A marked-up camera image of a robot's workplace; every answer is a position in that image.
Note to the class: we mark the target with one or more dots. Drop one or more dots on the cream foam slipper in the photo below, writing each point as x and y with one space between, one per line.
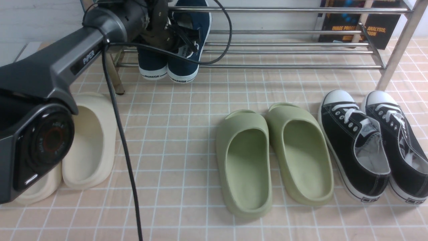
91 157
43 188

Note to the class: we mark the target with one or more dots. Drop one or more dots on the navy canvas shoe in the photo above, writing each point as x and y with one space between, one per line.
152 65
181 71

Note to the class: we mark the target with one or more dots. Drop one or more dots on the right cream foam slipper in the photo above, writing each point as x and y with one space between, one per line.
91 157

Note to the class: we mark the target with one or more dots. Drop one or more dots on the right green foam slipper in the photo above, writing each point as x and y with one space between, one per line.
302 154

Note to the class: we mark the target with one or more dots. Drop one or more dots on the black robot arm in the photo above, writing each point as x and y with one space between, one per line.
37 127

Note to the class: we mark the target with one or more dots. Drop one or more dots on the green foam slipper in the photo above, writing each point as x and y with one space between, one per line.
242 153
302 154

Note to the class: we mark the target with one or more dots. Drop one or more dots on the right black canvas sneaker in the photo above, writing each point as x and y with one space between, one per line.
407 160

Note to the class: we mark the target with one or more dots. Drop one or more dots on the left green foam slipper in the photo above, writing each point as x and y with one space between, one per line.
242 153

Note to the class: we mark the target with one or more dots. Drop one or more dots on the left black canvas sneaker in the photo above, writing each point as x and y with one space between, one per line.
355 141

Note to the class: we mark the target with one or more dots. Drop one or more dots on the black canvas sneaker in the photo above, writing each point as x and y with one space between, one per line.
407 160
355 141

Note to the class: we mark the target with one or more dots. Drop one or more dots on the black image processing book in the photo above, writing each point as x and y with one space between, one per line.
379 27

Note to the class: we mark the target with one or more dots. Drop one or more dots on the left cream foam slipper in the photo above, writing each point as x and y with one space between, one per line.
43 188

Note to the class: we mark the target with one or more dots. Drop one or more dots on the metal shoe rack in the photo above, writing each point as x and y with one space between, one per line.
223 40

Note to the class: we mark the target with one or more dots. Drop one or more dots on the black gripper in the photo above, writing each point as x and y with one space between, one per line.
163 31

